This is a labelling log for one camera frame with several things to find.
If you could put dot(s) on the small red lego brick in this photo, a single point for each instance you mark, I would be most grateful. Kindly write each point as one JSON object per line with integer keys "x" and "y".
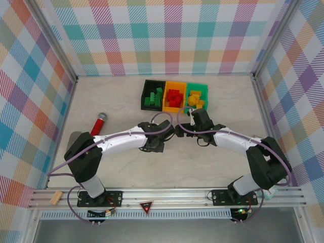
{"x": 179, "y": 100}

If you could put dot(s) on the green curved lego brick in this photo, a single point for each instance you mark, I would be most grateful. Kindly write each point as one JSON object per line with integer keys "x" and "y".
{"x": 158, "y": 97}

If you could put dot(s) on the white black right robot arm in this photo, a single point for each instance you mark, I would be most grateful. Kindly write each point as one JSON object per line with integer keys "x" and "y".
{"x": 235, "y": 140}

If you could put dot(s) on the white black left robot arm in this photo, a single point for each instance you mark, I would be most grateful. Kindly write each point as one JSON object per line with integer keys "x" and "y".
{"x": 119, "y": 141}

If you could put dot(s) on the orange plastic bin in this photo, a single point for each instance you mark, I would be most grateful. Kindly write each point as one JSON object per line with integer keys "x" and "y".
{"x": 174, "y": 110}

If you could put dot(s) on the green plastic bin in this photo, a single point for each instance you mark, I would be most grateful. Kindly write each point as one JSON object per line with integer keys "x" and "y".
{"x": 200, "y": 87}

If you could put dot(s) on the black plastic bin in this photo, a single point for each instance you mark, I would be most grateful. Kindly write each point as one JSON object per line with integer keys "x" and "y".
{"x": 144, "y": 88}

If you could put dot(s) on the red toy microphone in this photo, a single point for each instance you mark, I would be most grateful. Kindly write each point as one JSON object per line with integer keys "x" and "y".
{"x": 98, "y": 126}

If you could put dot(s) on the red triangle sticker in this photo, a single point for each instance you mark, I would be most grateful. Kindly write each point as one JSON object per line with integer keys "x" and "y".
{"x": 146, "y": 206}

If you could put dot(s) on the small black controller board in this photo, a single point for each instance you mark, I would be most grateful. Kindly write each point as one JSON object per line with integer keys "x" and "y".
{"x": 240, "y": 213}
{"x": 106, "y": 213}

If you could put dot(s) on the white teal paper tag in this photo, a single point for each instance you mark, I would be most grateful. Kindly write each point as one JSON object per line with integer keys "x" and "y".
{"x": 270, "y": 194}

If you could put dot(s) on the small wooden block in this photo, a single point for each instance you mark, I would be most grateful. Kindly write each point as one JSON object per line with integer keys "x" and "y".
{"x": 56, "y": 197}

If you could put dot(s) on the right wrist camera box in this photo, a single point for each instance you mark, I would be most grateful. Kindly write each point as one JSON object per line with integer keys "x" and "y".
{"x": 192, "y": 121}

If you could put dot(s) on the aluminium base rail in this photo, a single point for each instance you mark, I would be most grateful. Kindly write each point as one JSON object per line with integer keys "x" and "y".
{"x": 177, "y": 196}

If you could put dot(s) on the aluminium side rail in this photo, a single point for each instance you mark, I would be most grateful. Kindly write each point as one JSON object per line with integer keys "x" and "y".
{"x": 68, "y": 106}
{"x": 260, "y": 106}

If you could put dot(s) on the aluminium frame post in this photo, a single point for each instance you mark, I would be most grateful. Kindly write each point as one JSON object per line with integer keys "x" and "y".
{"x": 54, "y": 43}
{"x": 277, "y": 38}

